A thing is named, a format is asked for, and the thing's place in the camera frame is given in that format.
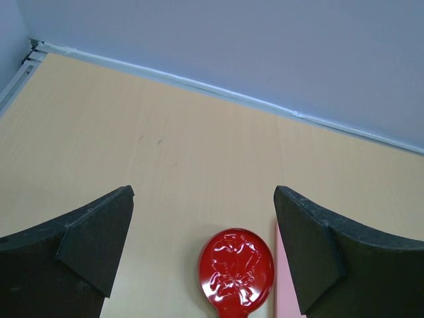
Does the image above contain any red embossed tin lid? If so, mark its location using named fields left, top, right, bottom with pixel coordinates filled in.
left=197, top=228, right=275, bottom=318

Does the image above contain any pink plastic tray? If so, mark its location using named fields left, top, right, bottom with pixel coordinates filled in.
left=274, top=223, right=303, bottom=318

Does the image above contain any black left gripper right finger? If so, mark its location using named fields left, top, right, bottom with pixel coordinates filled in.
left=274, top=186, right=423, bottom=317

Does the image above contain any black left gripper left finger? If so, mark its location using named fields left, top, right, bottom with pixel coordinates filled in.
left=1, top=185, right=134, bottom=317

